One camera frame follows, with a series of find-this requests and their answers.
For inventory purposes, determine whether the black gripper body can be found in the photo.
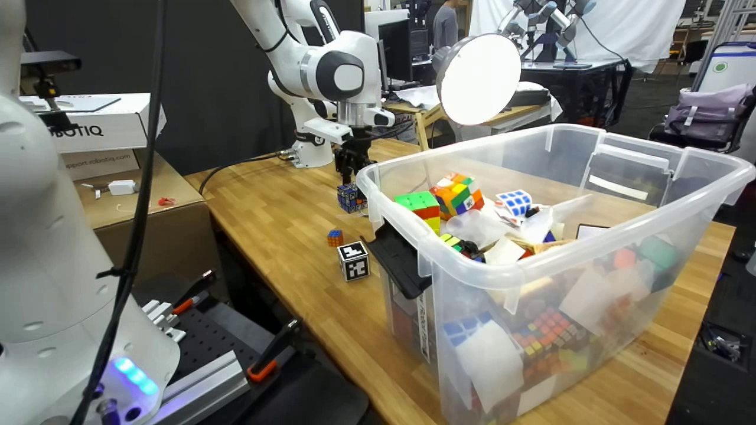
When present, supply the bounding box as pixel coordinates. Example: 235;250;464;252
333;127;375;187

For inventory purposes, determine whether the black lettered puzzle cube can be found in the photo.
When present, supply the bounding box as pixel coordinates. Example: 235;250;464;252
339;184;368;218

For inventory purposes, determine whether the large green stickerless cube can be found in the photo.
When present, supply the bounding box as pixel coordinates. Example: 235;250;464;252
392;190;445;224

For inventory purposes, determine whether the black white tag cube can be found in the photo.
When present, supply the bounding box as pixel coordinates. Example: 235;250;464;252
335;239;373;283

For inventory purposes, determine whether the orange yellow green cube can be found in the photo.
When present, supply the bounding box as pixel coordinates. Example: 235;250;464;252
431;173;488;220

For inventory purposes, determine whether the white blue puzzle cube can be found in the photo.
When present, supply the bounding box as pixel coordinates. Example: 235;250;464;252
495;187;540;223

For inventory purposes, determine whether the white orange puzzle cube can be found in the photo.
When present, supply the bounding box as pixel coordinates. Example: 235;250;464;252
482;236;528;268

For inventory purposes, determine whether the multicolour many-tile cube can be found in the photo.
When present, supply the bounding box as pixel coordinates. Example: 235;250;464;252
511;310;596;367

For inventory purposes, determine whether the black flat box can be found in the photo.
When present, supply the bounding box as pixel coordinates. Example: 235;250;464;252
368;223;436;302

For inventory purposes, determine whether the computer monitor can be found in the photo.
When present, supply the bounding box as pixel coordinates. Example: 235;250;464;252
375;8;436;82

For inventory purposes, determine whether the round white lamp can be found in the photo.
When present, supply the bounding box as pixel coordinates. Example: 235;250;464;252
437;32;524;127

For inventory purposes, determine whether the person in grey shirt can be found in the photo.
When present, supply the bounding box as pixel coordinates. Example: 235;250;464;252
431;0;470;60

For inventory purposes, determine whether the brown cardboard box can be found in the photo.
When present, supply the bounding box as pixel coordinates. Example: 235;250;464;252
61;148;224;308

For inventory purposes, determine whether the small white device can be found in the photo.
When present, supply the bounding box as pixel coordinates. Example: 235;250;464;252
106;177;140;199

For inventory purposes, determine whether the white cardboard product box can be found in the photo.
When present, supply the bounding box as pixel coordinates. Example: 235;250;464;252
19;93;169;157

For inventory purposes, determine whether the clear plastic storage bin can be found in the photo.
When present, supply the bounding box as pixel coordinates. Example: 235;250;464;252
354;124;756;425

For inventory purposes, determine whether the white cloth backdrop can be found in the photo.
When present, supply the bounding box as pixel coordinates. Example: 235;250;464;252
470;0;690;76

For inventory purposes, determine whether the purple backpack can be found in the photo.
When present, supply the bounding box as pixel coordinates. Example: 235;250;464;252
650;82;756;151

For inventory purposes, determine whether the orange handled black clamp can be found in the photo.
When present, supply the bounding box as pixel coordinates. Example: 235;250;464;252
247;316;302;387
169;268;218;318

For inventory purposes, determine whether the black hanging cable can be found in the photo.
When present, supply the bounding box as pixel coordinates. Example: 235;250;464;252
72;0;171;425

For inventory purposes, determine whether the silver aluminium rail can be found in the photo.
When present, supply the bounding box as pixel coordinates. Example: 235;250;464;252
152;350;266;425

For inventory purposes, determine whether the black camera on stand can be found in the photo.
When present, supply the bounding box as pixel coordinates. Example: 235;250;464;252
19;49;85;102

